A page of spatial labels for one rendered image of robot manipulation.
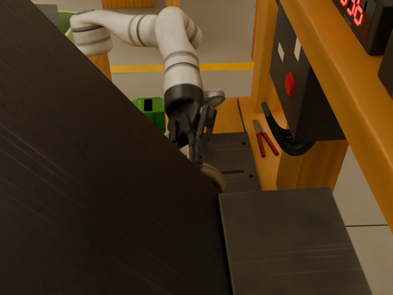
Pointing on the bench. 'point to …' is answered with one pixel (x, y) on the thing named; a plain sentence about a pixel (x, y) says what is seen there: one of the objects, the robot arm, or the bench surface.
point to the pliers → (264, 138)
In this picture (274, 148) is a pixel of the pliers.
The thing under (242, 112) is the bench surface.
